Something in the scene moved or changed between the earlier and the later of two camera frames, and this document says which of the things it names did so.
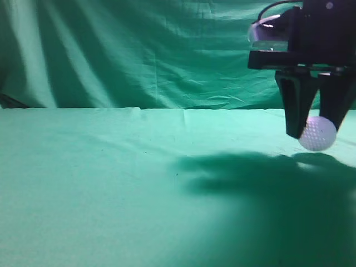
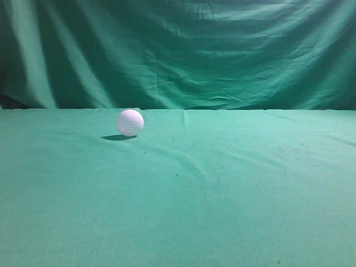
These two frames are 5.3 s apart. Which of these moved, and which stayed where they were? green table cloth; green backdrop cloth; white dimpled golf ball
Moved: white dimpled golf ball
Stayed: green backdrop cloth; green table cloth
